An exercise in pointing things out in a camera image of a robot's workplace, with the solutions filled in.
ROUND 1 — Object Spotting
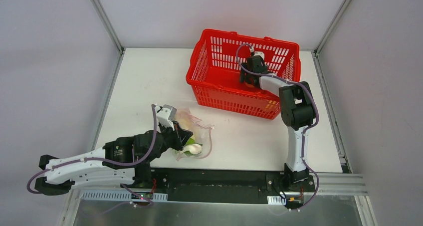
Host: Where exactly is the white daikon radish toy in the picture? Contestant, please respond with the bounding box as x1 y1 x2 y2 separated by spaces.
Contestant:
179 119 196 134

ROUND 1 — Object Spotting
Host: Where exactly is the yellow orange fruit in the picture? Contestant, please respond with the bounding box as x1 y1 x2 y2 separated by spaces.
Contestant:
245 81 255 88

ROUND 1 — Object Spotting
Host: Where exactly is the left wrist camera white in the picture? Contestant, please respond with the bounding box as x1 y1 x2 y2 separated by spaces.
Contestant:
154 104 177 131

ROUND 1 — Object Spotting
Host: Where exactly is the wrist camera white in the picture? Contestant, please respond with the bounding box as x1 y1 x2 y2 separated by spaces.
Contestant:
251 51 265 60
154 104 177 131

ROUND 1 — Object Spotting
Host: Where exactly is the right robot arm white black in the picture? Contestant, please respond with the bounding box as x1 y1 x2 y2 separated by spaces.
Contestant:
240 55 316 191

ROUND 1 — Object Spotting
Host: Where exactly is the red plastic shopping basket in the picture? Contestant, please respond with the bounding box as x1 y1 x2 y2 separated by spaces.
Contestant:
185 28 301 120

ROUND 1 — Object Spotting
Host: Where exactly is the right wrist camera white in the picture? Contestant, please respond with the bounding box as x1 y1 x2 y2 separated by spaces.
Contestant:
251 51 265 60

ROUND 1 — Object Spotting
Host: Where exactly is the clear pink zip top bag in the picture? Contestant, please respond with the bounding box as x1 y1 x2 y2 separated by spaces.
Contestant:
173 108 214 161

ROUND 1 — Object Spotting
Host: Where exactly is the aluminium frame post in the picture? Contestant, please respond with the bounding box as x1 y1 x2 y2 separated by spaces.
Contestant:
90 0 124 55
314 0 353 56

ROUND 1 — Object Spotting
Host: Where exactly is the right aluminium frame post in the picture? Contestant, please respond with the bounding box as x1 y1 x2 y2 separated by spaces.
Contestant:
314 0 353 56

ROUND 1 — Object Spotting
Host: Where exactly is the white garlic toy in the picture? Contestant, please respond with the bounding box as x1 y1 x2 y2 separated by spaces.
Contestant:
183 143 202 155

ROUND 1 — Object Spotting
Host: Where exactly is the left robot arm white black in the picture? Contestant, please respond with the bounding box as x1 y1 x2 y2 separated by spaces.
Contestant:
27 121 194 196

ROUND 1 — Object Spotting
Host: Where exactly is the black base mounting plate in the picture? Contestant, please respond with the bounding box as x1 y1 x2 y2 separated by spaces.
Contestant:
128 168 315 204

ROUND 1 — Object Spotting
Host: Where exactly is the left aluminium frame post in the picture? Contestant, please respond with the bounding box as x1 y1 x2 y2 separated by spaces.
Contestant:
90 0 124 55

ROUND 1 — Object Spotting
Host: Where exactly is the green vegetable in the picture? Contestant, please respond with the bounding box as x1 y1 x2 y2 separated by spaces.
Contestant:
181 138 197 156

